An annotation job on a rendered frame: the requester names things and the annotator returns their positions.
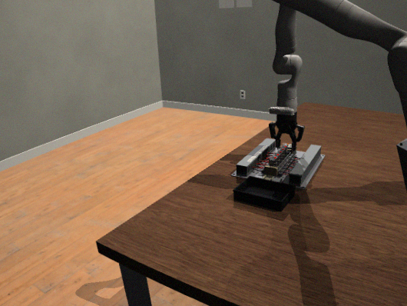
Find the grey relay panel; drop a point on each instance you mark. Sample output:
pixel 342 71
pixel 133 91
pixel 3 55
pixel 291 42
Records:
pixel 299 176

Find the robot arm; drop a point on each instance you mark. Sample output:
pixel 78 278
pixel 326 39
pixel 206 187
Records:
pixel 347 19

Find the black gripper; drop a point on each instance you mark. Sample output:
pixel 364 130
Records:
pixel 287 127

